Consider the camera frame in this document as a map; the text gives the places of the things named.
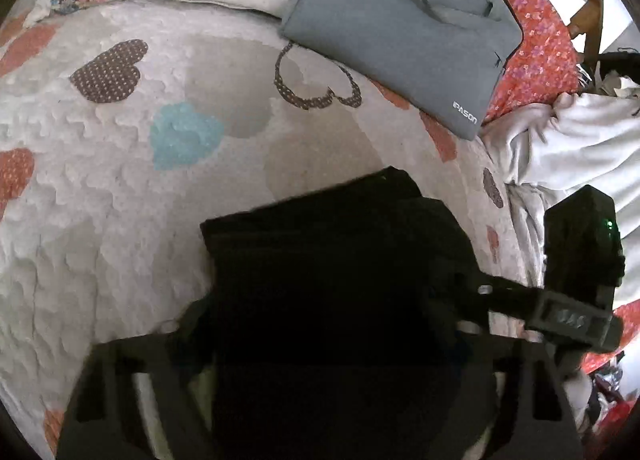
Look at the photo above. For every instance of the white fleece blanket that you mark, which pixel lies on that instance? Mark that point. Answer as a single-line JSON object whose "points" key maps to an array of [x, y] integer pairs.
{"points": [[575, 140]]}

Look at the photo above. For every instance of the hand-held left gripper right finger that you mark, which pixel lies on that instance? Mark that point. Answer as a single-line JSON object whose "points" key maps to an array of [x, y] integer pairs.
{"points": [[517, 372]]}

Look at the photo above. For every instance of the red floral bed sheet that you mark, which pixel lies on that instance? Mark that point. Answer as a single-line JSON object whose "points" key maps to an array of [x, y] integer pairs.
{"points": [[540, 40]]}

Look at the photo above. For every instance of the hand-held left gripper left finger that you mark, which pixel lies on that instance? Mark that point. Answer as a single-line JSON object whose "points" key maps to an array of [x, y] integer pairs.
{"points": [[172, 370]]}

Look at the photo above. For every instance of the heart patterned quilt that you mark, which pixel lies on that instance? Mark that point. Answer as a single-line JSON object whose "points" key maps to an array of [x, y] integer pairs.
{"points": [[125, 180]]}

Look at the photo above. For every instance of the wooden chair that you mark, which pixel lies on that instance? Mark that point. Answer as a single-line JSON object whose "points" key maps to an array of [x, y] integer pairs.
{"points": [[592, 5]]}

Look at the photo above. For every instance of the grey laptop bag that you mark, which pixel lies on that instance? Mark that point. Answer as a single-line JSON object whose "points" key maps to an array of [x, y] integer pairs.
{"points": [[400, 25]]}

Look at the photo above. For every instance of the black pants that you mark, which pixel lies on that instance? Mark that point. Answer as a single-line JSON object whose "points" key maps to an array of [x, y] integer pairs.
{"points": [[330, 300]]}

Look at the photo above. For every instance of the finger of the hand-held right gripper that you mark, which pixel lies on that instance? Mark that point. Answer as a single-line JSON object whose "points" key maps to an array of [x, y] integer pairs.
{"points": [[510, 296]]}

